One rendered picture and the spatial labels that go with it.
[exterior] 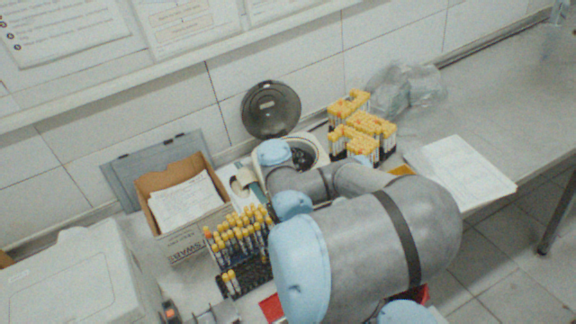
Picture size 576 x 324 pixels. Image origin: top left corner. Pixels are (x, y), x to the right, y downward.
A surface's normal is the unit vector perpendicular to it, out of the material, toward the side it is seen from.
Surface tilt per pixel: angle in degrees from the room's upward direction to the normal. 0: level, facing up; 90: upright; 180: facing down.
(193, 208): 2
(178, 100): 90
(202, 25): 93
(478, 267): 0
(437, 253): 65
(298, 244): 9
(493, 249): 0
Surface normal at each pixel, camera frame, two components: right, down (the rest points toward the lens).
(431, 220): 0.28, -0.42
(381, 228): -0.04, -0.45
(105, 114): 0.48, 0.54
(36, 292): -0.13, -0.73
